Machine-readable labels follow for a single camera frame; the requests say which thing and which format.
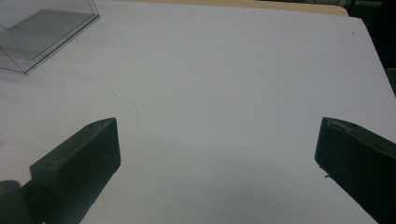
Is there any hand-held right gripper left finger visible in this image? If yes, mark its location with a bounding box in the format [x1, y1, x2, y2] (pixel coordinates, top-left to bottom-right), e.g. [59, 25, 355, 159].
[21, 117, 121, 224]

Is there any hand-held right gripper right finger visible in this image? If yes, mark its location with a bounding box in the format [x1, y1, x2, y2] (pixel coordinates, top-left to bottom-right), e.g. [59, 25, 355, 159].
[314, 117, 396, 224]

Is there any thin hair strand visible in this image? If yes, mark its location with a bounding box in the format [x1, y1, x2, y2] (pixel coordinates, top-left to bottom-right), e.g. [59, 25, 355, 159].
[109, 85, 141, 126]

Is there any clear plastic box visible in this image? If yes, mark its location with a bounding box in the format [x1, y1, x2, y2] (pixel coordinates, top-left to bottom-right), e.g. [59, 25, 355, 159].
[0, 0, 101, 76]

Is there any white table cover sheet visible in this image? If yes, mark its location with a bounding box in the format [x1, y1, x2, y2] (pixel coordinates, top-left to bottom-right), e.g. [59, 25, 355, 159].
[0, 0, 396, 224]

